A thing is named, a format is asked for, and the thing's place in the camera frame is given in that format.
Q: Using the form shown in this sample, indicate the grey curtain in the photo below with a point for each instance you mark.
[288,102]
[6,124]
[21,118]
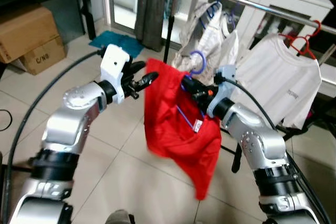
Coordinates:
[149,11]

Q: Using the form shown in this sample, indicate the white t-shirt with grey print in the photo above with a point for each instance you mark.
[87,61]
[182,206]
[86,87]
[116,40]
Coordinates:
[278,82]

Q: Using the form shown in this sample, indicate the chrome and black clothes rack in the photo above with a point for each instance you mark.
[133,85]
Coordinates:
[273,11]

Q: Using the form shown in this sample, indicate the purple plastic hanger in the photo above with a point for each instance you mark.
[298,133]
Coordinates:
[232,20]
[203,62]

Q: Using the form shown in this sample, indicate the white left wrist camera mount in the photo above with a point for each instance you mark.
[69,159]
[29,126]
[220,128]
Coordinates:
[113,66]

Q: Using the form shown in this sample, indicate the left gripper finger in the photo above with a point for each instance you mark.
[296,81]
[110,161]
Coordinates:
[147,81]
[137,67]

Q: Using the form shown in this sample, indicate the pale denim garment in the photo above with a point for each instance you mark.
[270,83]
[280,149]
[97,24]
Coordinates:
[207,40]

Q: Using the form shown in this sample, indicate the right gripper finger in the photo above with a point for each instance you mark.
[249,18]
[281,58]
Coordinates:
[190,94]
[188,82]

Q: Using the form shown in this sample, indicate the large plain cardboard box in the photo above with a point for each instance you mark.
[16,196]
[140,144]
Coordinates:
[26,32]

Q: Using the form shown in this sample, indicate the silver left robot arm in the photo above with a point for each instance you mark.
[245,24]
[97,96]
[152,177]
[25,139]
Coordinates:
[68,124]

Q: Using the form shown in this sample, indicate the plain red garment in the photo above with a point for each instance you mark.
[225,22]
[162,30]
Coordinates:
[178,140]

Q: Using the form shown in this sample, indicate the red plastic hanger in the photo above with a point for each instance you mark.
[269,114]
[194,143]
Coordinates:
[318,27]

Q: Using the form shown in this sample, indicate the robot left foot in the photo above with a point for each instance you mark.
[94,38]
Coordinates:
[119,217]

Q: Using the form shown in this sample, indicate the white t-shirt with round logo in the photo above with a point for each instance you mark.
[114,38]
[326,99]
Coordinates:
[230,51]

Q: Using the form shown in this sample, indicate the teal floor mat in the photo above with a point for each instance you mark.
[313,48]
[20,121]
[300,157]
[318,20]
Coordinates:
[115,43]

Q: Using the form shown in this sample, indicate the blue plastic hanger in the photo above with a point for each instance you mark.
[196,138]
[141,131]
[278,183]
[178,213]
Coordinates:
[218,9]

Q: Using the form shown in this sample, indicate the small printed cardboard box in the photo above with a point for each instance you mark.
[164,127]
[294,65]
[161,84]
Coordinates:
[44,59]

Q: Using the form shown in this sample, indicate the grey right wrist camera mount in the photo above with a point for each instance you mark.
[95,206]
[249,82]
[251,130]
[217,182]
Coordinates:
[224,80]

